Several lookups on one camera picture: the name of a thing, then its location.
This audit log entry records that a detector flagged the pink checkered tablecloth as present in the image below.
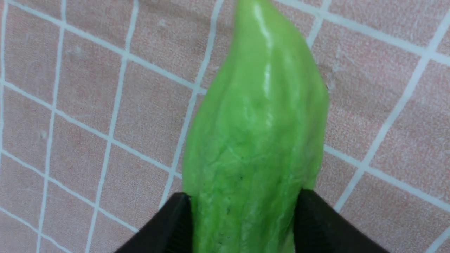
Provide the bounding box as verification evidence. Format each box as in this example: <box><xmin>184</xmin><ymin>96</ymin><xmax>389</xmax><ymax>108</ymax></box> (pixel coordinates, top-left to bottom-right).
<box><xmin>1</xmin><ymin>0</ymin><xmax>450</xmax><ymax>253</ymax></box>

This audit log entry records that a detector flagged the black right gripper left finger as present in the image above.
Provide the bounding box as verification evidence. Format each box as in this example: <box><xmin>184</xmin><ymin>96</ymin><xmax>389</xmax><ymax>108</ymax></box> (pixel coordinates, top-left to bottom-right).
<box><xmin>115</xmin><ymin>192</ymin><xmax>193</xmax><ymax>253</ymax></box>

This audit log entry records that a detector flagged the green toy gourd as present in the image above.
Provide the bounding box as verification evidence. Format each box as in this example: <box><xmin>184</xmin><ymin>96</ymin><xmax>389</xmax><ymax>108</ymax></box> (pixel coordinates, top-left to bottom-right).
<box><xmin>182</xmin><ymin>0</ymin><xmax>328</xmax><ymax>253</ymax></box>

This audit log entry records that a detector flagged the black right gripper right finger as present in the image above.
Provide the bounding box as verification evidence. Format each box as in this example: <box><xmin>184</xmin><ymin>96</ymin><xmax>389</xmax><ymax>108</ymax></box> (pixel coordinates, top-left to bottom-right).
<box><xmin>294</xmin><ymin>189</ymin><xmax>388</xmax><ymax>253</ymax></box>

